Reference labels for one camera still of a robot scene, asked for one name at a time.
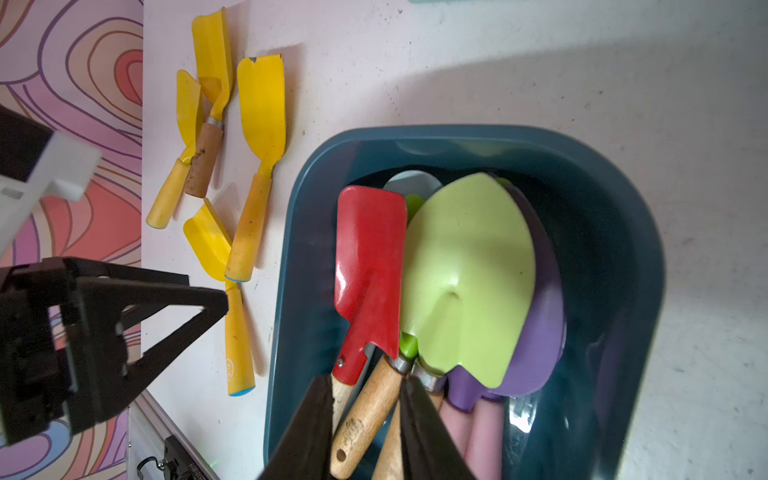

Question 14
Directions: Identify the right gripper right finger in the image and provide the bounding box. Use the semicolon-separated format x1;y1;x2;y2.
399;377;475;479

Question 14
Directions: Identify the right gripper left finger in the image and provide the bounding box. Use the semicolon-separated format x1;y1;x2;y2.
260;376;334;479

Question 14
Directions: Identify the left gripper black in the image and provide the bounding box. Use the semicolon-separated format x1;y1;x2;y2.
0;104;230;448

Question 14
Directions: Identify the purple trowel pink handle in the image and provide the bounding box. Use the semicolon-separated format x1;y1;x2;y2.
439;390;473;458
448;179;567;479

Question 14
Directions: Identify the yellow shovel blue-tipped handle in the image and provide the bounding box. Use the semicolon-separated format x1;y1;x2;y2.
183;198;255;397

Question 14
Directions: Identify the light green round shovel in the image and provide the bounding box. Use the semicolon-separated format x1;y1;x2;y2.
399;173;536;388

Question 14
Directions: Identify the red square shovel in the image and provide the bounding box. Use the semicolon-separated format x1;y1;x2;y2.
329;184;409;436

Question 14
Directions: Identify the yellow square shovel yellow handle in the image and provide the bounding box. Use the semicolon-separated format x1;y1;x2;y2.
225;54;287;282

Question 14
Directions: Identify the light blue shovel white handle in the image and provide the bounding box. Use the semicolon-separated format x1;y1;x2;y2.
382;170;443;200

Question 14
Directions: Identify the green trowel wooden handle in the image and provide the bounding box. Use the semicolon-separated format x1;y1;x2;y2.
330;344;408;479

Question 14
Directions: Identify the teal storage box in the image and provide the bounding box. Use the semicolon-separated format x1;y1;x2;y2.
263;125;665;479

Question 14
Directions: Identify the yellow round shovel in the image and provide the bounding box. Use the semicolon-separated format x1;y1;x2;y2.
145;68;204;230

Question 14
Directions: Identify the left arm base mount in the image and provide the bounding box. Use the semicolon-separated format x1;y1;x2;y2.
136;435;210;480

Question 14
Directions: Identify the yellow shovel wooden handle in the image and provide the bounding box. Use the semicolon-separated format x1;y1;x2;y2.
184;7;234;198

